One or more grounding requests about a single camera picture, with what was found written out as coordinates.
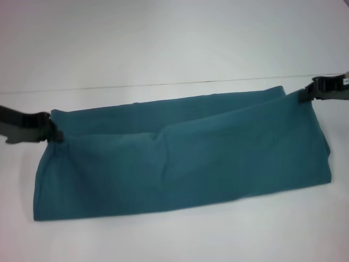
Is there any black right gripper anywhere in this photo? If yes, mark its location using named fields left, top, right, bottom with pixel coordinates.
left=298, top=71, right=349, bottom=104

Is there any teal t-shirt with FREE print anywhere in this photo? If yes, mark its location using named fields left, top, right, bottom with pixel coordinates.
left=33, top=85, right=334, bottom=222

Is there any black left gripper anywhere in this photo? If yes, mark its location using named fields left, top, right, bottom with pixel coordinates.
left=0, top=105, right=65, bottom=145

